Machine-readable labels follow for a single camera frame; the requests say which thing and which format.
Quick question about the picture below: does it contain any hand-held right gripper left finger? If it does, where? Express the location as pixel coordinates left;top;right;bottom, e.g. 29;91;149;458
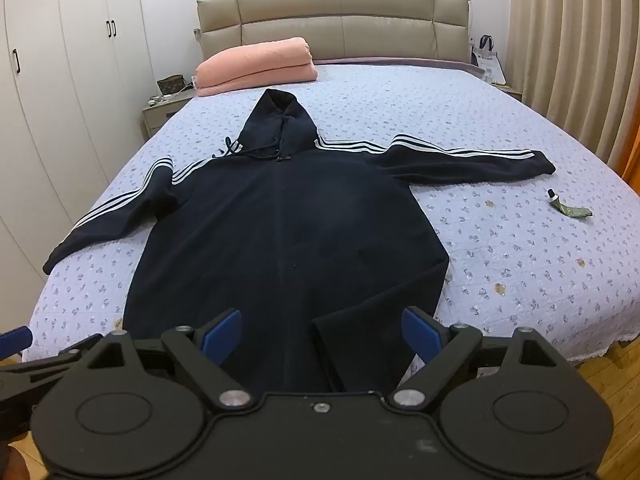
75;308;252;411

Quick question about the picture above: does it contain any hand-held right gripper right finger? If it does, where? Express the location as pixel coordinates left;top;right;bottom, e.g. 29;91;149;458
391;306;568;411

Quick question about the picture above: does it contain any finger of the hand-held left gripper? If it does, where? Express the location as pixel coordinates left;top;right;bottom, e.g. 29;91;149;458
0;326;103;386

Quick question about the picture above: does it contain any dark striped-sleeve hoodie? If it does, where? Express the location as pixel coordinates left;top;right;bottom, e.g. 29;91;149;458
42;88;557;393

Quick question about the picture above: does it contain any floral white bed sheet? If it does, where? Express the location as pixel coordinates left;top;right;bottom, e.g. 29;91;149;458
22;57;640;366

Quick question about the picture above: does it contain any squeezed green tube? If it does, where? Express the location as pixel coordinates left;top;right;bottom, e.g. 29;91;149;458
546;189;593;221

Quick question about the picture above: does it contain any beige nightstand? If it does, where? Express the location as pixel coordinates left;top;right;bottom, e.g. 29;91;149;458
141;87;197;141

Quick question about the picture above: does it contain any white wardrobe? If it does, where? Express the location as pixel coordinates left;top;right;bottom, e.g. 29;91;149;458
0;0;156;281

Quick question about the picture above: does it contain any pink pillow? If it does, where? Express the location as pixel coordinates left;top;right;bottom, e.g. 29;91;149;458
194;36;319;97

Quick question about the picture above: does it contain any orange curtain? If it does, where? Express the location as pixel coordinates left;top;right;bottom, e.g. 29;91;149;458
621;122;640;183

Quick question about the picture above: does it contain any white tote bag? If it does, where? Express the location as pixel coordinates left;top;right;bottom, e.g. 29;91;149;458
471;35;507;85

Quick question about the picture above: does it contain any beige curtain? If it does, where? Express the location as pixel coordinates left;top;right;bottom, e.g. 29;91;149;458
505;0;640;171

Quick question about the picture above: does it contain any beige padded headboard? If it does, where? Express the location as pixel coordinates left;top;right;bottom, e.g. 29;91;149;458
196;0;473;63

